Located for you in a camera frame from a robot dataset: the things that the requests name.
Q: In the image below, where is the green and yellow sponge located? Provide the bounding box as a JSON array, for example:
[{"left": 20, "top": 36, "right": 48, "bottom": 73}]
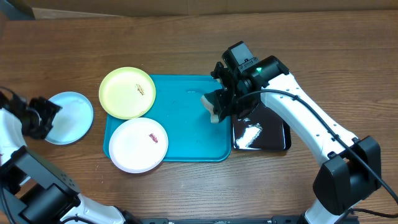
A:
[{"left": 200, "top": 92, "right": 222, "bottom": 123}]

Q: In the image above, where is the light blue plate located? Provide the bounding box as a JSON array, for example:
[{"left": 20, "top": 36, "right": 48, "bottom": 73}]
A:
[{"left": 45, "top": 91, "right": 94, "bottom": 145}]

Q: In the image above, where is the yellow-green plate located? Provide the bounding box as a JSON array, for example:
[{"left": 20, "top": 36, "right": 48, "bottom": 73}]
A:
[{"left": 99, "top": 67, "right": 156, "bottom": 119}]

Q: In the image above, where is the white pink plate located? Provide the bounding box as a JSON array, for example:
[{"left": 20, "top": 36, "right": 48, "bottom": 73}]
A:
[{"left": 109, "top": 118, "right": 169, "bottom": 174}]

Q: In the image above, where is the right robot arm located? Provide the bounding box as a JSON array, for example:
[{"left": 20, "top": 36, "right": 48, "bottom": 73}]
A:
[{"left": 201, "top": 41, "right": 381, "bottom": 223}]

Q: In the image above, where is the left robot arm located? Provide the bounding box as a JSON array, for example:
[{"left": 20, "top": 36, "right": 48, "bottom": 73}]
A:
[{"left": 1, "top": 93, "right": 140, "bottom": 224}]

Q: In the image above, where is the black water tray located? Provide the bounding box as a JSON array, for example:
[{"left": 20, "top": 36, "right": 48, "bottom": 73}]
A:
[{"left": 231, "top": 104, "right": 292, "bottom": 152}]

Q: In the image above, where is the teal plastic tray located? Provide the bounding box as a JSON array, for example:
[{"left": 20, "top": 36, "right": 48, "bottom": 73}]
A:
[{"left": 103, "top": 75, "right": 231, "bottom": 162}]

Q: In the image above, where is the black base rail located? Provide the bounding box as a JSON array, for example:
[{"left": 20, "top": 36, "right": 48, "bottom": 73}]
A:
[{"left": 136, "top": 214, "right": 360, "bottom": 224}]

